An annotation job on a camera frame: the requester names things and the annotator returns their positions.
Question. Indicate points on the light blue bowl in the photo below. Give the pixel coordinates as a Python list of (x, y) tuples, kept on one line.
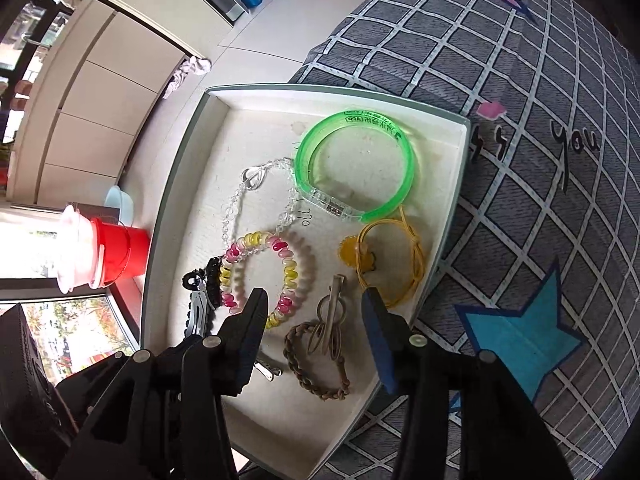
[(120, 202)]

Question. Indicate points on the beige cabinet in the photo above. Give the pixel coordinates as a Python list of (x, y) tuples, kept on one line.
[(100, 110)]

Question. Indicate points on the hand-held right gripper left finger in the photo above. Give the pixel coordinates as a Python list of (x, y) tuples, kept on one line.
[(250, 340)]

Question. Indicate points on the beige hair clip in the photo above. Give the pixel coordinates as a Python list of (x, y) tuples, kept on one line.
[(334, 320)]

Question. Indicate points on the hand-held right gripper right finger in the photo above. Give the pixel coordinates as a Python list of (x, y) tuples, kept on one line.
[(382, 340)]

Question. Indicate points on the grey-green shallow box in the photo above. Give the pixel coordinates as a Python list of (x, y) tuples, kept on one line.
[(260, 125)]

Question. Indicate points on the white crumpled cloth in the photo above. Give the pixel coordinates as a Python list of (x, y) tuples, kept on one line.
[(187, 72)]

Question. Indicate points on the white plastic container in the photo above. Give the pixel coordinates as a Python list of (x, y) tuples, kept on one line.
[(75, 250)]

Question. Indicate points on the grey grid star blanket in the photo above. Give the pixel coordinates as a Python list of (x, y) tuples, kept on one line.
[(500, 160)]

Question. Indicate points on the long silver hair clip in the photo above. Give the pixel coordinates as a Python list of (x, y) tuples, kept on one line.
[(198, 310)]

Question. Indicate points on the red bucket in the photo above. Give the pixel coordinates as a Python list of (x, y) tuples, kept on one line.
[(125, 255)]

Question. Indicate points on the green translucent bangle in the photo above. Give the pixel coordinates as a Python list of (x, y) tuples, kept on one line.
[(305, 170)]

